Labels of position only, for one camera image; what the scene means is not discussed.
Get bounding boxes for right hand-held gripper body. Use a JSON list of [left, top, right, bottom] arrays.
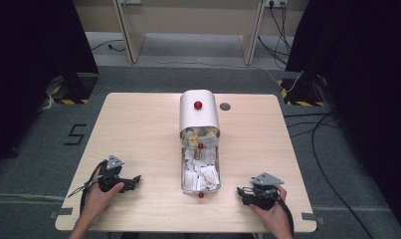
[[241, 171, 286, 211]]

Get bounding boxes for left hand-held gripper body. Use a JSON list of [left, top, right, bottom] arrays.
[[98, 154, 129, 194]]

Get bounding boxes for person's left hand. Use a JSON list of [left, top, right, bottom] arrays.
[[84, 176, 125, 217]]

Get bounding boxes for person's right hand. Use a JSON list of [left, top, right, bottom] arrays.
[[248, 184, 289, 235]]

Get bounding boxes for long clear drawer red knob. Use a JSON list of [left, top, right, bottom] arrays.
[[180, 144, 222, 199]]

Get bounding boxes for short clear drawer red knob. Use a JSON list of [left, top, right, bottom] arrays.
[[179, 126, 221, 151]]

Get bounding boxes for pile of yellow white packets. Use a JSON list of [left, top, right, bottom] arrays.
[[182, 128, 219, 147]]

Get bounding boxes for black stand base striped tape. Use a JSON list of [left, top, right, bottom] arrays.
[[277, 74, 325, 108], [51, 73, 100, 106]]

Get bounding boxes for black curtain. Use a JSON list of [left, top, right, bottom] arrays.
[[285, 0, 401, 230], [0, 0, 100, 173]]

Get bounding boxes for beige wooden desk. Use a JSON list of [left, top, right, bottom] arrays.
[[111, 0, 266, 67]]

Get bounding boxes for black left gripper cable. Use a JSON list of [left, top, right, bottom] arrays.
[[67, 159, 108, 217]]

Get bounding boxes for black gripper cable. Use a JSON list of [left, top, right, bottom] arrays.
[[67, 159, 108, 217], [275, 193, 296, 239]]

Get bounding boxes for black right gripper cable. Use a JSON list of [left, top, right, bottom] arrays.
[[275, 193, 296, 239]]

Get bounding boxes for black floor cable bundle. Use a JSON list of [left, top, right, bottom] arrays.
[[283, 111, 376, 239]]

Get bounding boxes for white floor cable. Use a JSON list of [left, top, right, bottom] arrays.
[[144, 46, 304, 94]]

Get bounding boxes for thin black floor cable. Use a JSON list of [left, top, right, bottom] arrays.
[[90, 39, 126, 54]]

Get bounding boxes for black hanging socket cables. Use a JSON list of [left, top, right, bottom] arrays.
[[257, 2, 294, 71]]

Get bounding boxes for white wall socket strip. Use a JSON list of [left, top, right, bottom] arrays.
[[265, 0, 290, 9]]

